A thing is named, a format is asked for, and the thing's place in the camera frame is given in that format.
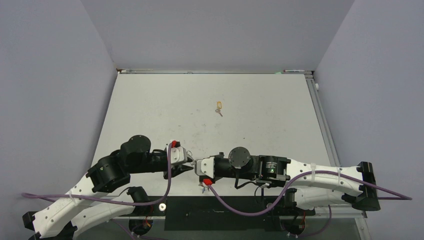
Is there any large metal keyring organizer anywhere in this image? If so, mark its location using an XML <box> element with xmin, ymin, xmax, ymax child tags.
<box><xmin>187</xmin><ymin>151</ymin><xmax>208</xmax><ymax>194</ymax></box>

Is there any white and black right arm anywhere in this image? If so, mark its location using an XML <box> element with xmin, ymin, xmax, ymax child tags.
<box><xmin>201</xmin><ymin>147</ymin><xmax>381</xmax><ymax>214</ymax></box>

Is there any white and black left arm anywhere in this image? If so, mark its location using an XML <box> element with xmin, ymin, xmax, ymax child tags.
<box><xmin>22</xmin><ymin>135</ymin><xmax>193</xmax><ymax>240</ymax></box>

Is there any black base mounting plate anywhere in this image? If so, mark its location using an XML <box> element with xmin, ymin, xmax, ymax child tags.
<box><xmin>128</xmin><ymin>196</ymin><xmax>316</xmax><ymax>235</ymax></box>

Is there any silver key with yellow tag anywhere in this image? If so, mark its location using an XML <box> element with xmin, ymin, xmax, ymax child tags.
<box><xmin>215</xmin><ymin>108</ymin><xmax>223</xmax><ymax>117</ymax></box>

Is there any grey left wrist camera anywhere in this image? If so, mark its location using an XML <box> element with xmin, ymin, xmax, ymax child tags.
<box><xmin>166</xmin><ymin>144</ymin><xmax>189</xmax><ymax>166</ymax></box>

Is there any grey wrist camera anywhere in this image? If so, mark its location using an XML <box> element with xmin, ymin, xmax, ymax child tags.
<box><xmin>194</xmin><ymin>156</ymin><xmax>215</xmax><ymax>179</ymax></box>
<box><xmin>166</xmin><ymin>144</ymin><xmax>189</xmax><ymax>166</ymax></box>

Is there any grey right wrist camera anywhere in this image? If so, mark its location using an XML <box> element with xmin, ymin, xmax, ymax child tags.
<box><xmin>194</xmin><ymin>156</ymin><xmax>215</xmax><ymax>179</ymax></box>

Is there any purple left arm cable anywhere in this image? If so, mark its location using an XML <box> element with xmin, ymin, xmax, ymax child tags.
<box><xmin>21</xmin><ymin>140</ymin><xmax>180</xmax><ymax>207</ymax></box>

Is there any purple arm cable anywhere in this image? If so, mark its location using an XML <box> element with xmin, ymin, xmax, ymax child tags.
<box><xmin>21</xmin><ymin>140</ymin><xmax>180</xmax><ymax>207</ymax></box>
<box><xmin>202</xmin><ymin>170</ymin><xmax>413</xmax><ymax>218</ymax></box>

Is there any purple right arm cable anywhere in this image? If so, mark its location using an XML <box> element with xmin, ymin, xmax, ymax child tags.
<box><xmin>202</xmin><ymin>170</ymin><xmax>413</xmax><ymax>218</ymax></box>

